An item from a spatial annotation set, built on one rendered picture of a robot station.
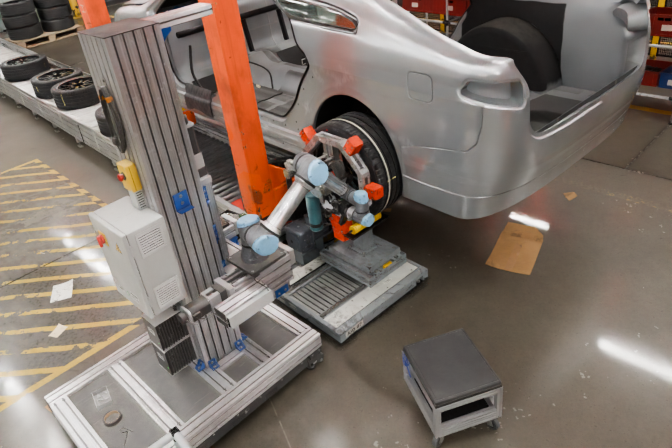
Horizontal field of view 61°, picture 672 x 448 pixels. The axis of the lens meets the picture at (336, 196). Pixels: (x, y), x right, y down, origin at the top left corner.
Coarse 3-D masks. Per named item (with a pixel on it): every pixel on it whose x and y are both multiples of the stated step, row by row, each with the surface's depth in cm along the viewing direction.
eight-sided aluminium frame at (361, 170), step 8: (320, 136) 341; (328, 136) 342; (336, 136) 338; (312, 144) 350; (328, 144) 338; (336, 144) 332; (344, 144) 330; (312, 152) 363; (344, 152) 330; (352, 160) 328; (360, 160) 330; (360, 168) 328; (360, 176) 327; (368, 176) 331; (360, 184) 331; (320, 200) 370; (368, 200) 338
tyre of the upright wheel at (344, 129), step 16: (352, 112) 353; (320, 128) 351; (336, 128) 340; (352, 128) 334; (368, 128) 336; (384, 128) 340; (368, 144) 329; (384, 144) 335; (368, 160) 330; (384, 160) 332; (384, 176) 332; (400, 176) 343; (384, 192) 336; (400, 192) 351; (384, 208) 354
